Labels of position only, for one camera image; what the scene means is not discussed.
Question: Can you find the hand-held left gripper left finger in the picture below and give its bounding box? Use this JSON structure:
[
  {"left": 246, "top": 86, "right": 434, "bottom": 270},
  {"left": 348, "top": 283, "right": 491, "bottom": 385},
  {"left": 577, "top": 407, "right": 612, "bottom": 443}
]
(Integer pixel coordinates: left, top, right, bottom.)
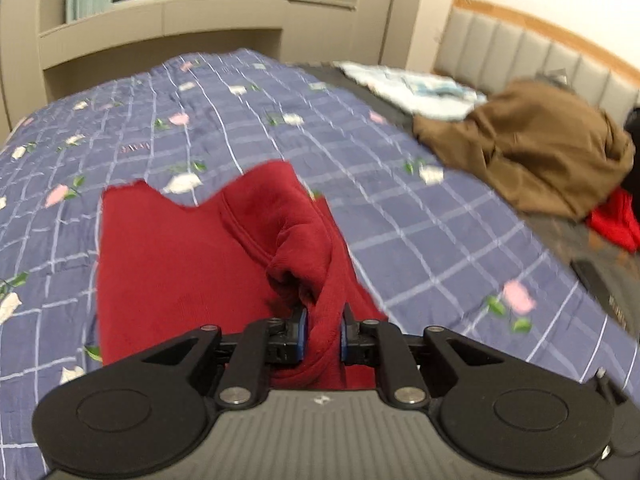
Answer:
[{"left": 127, "top": 307, "right": 308, "bottom": 408}]

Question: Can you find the black cloth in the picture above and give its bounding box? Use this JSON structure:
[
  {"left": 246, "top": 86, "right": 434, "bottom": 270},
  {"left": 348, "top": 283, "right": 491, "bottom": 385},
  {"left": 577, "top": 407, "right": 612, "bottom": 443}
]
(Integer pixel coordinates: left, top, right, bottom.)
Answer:
[{"left": 622, "top": 107, "right": 640, "bottom": 191}]

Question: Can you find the beige built-in cabinet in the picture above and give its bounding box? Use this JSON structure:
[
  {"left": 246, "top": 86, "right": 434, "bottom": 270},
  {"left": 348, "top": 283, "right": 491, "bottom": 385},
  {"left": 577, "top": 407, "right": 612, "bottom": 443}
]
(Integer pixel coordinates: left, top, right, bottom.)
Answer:
[{"left": 0, "top": 0, "right": 428, "bottom": 131}]

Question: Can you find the dark bed sheet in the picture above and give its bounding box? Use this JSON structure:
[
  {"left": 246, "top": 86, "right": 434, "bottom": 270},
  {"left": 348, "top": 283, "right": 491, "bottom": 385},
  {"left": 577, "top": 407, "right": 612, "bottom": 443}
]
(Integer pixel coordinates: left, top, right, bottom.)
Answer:
[{"left": 295, "top": 62, "right": 640, "bottom": 341}]

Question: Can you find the brown garment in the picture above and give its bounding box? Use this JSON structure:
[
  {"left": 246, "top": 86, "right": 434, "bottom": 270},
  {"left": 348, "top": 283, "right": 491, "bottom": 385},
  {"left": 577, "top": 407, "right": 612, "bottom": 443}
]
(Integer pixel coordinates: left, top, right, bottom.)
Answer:
[{"left": 412, "top": 77, "right": 636, "bottom": 223}]

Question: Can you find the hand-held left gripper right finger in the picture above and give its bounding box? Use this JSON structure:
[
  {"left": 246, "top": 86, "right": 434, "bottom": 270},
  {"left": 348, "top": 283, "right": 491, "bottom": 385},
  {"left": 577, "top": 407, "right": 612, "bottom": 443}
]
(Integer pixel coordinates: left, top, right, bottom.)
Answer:
[{"left": 341, "top": 304, "right": 521, "bottom": 408}]

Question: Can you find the dark red shirt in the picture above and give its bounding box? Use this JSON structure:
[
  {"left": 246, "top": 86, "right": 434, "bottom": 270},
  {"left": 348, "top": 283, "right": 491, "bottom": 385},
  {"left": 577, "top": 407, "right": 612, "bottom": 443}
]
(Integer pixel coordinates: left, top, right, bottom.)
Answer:
[{"left": 95, "top": 160, "right": 391, "bottom": 391}]

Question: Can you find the grey padded headboard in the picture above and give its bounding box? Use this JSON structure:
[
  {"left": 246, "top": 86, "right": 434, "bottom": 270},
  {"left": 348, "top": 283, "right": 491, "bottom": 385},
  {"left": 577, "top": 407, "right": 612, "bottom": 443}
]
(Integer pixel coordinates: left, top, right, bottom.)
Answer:
[{"left": 432, "top": 0, "right": 640, "bottom": 126}]

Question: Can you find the dark flat object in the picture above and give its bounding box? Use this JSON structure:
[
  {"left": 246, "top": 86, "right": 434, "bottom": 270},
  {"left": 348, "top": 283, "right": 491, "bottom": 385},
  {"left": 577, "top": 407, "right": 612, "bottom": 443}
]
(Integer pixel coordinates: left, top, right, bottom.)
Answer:
[{"left": 570, "top": 257, "right": 640, "bottom": 336}]

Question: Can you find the blue checked floral quilt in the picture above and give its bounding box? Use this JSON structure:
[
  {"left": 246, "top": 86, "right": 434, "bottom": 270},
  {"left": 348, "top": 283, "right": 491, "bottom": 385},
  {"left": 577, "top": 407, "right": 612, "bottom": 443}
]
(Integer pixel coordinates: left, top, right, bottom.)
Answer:
[{"left": 0, "top": 49, "right": 608, "bottom": 466}]

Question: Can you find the white and light blue blanket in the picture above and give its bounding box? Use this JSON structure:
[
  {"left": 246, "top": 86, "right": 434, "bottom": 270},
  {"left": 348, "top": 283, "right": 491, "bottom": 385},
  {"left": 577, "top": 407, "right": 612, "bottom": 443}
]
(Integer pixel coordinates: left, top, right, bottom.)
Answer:
[{"left": 332, "top": 61, "right": 488, "bottom": 121}]

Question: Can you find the bright red cloth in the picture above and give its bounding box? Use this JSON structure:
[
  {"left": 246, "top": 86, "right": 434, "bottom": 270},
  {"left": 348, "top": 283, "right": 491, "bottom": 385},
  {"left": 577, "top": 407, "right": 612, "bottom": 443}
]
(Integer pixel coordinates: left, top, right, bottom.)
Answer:
[{"left": 586, "top": 187, "right": 640, "bottom": 253}]

